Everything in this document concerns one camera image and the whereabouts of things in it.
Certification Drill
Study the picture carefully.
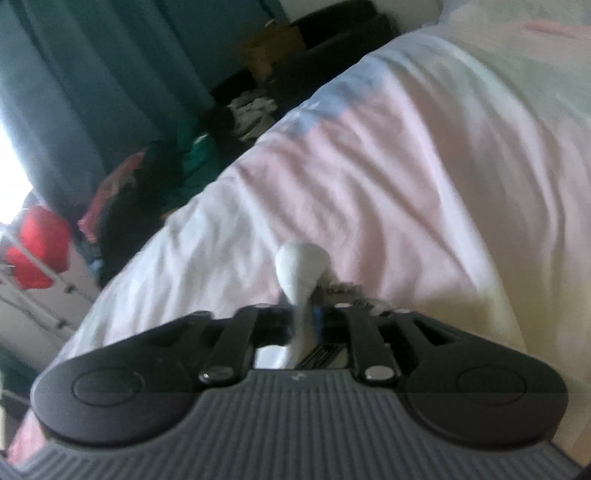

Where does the white zip jacket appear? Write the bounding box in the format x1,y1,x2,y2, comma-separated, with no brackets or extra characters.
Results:
253,241,394,371

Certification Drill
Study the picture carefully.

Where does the pile of clothes on floor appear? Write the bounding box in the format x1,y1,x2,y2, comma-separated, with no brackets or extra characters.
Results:
77,91,279,288

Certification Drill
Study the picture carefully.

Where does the white metal stand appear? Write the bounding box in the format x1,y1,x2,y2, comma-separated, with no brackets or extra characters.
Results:
1,224,84,339

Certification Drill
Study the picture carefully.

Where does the red bag on stand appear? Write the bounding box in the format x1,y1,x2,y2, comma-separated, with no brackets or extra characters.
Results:
6,205,70,290

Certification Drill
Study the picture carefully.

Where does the pink pastel bed duvet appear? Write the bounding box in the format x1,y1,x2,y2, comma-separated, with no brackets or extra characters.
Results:
59,1,590,463

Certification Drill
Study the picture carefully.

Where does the window with dark frame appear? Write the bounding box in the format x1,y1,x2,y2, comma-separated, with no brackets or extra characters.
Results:
0,126,32,225

